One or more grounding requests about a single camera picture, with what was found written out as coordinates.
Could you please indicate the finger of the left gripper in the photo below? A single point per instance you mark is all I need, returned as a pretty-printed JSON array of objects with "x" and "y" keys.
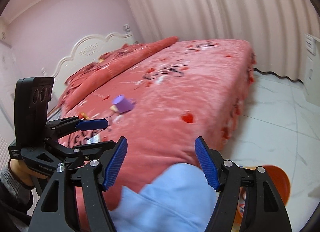
[
  {"x": 96, "y": 124},
  {"x": 94, "y": 148}
]

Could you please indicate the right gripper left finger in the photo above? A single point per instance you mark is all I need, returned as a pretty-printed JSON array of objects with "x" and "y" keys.
[{"x": 57, "y": 209}]

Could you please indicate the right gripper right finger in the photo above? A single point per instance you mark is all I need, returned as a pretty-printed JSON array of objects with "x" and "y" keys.
[{"x": 264, "y": 209}]

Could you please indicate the red paper cup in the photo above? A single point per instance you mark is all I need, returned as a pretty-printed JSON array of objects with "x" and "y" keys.
[{"x": 84, "y": 116}]

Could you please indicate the purple ribbed cup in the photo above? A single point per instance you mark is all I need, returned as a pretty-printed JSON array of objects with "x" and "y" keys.
[{"x": 123, "y": 104}]

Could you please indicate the large white blue medicine box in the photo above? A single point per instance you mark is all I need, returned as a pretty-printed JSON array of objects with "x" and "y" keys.
[{"x": 94, "y": 139}]

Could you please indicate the grey sleeve forearm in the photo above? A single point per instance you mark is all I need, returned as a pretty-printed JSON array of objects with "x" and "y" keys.
[{"x": 16, "y": 197}]

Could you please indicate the light blue trash bag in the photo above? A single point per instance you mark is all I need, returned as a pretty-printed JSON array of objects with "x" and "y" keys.
[{"x": 180, "y": 199}]

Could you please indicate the person's left hand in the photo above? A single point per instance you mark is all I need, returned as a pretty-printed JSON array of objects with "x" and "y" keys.
[{"x": 25, "y": 174}]

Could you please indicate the beige flat box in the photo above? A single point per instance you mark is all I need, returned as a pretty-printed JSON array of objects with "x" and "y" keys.
[{"x": 114, "y": 108}]

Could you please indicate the folded red quilt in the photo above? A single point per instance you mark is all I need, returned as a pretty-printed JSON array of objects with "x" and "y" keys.
[{"x": 96, "y": 74}]

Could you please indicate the black left tracking box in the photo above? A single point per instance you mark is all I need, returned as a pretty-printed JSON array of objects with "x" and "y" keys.
[{"x": 32, "y": 96}]

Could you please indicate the white carved headboard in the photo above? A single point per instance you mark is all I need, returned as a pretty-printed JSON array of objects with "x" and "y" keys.
[{"x": 87, "y": 50}]

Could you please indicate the pink heart bed blanket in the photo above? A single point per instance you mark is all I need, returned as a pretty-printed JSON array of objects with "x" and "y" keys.
[{"x": 190, "y": 89}]

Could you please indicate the white desk cabinet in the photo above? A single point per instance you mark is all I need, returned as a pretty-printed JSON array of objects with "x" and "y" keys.
[{"x": 312, "y": 68}]

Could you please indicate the beige pleated curtain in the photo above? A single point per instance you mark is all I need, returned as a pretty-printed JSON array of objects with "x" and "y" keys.
[{"x": 276, "y": 29}]

